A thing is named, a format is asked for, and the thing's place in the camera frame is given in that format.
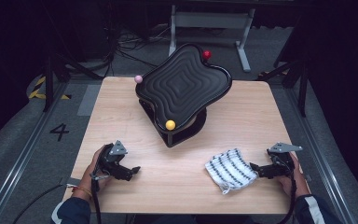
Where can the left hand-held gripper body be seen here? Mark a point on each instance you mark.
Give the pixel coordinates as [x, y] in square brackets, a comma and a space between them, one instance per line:
[112, 158]

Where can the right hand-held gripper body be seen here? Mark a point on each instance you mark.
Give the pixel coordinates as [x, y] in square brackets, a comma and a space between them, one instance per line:
[282, 160]

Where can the white patterned cloth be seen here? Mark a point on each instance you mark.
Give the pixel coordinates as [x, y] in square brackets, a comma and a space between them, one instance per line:
[230, 169]

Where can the black wavy tray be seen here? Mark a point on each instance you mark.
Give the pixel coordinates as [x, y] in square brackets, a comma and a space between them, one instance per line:
[183, 87]

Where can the person's right hand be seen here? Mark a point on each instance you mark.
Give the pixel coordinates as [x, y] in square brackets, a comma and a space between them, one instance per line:
[295, 183]

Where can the person's left hand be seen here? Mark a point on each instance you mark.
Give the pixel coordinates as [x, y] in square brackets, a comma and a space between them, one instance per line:
[90, 180]

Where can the grey tape piece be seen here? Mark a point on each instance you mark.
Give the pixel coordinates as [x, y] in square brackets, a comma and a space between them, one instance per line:
[308, 178]
[71, 181]

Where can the black metal stand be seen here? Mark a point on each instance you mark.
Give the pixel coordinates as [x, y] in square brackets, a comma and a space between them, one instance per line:
[303, 87]

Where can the yellow black floor tape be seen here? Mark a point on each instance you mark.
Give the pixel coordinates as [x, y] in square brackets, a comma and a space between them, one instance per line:
[37, 93]

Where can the black tripod stand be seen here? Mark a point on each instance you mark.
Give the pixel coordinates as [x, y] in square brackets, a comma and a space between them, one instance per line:
[49, 81]

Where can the metal floor rail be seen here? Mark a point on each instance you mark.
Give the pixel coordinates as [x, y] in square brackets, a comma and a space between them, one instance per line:
[18, 161]
[324, 168]

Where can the grey metal table frame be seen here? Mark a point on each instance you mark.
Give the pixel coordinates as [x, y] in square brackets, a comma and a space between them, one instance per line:
[211, 20]

